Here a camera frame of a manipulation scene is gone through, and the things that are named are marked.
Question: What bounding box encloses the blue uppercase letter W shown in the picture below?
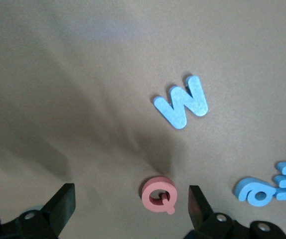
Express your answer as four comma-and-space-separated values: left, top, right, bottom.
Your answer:
153, 75, 209, 130

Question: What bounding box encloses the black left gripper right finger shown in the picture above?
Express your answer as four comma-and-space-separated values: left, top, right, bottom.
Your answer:
184, 185, 286, 239

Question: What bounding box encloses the blue rounded lowercase letter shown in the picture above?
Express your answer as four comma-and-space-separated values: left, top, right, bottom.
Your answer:
234, 176, 278, 207

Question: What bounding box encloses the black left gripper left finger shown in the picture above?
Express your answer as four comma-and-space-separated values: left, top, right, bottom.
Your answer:
0, 183, 77, 239

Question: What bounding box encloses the pink letter Q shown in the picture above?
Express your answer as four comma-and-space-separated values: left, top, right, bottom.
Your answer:
141, 176, 178, 215

